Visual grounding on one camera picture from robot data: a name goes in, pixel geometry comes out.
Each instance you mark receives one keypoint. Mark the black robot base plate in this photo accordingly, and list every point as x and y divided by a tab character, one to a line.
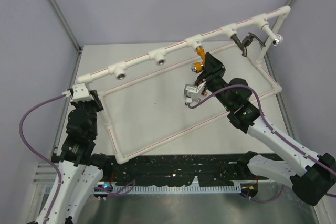
178	170

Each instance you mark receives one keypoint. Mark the slotted grey cable duct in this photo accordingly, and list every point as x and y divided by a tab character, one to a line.
194	188

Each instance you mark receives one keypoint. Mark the dark bronze installed faucet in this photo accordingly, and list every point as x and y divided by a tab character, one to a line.
242	45

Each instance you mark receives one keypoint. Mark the wrist camera white grey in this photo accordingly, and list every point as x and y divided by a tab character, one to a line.
78	93
193	91

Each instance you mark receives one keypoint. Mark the white installed faucet chrome tip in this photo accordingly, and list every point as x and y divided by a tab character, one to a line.
276	39

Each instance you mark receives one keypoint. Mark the chrome faucet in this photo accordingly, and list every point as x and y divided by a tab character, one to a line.
197	99

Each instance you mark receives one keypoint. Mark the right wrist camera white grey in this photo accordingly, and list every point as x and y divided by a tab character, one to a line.
193	91

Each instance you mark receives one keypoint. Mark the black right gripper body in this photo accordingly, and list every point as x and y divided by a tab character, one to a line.
214	81

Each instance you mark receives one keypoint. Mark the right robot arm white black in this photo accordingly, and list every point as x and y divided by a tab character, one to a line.
309	174

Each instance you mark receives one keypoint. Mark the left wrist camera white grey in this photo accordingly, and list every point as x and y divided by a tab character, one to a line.
78	93

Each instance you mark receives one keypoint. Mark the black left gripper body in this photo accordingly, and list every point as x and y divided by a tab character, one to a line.
93	106

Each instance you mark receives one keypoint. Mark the white PVC pipe frame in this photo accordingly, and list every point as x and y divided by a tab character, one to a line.
141	87

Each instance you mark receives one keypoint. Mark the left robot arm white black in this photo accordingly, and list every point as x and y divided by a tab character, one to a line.
79	169

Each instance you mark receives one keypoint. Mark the aluminium frame rail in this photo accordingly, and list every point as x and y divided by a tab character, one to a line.
44	174

